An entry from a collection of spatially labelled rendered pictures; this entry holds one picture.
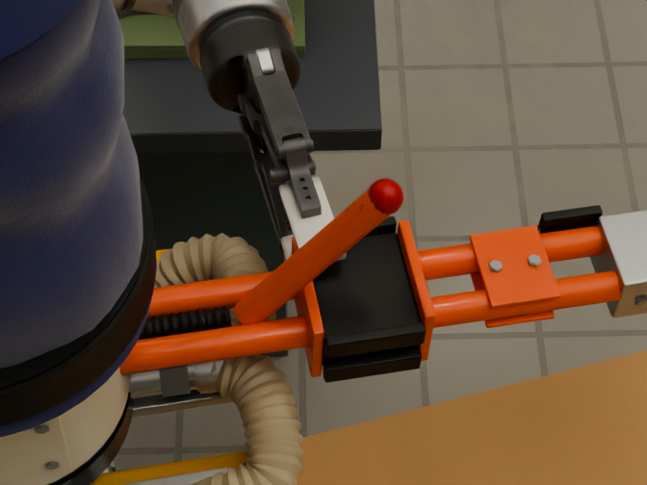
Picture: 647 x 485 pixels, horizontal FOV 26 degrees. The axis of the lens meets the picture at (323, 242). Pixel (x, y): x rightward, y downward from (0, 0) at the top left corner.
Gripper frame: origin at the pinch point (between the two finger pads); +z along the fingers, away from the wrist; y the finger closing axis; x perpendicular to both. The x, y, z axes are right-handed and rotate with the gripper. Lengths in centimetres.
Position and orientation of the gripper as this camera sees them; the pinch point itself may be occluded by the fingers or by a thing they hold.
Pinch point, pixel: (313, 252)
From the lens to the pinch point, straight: 100.0
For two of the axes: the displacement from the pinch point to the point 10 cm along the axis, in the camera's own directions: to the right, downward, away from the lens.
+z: 2.7, 7.9, -5.4
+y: 0.0, 5.6, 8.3
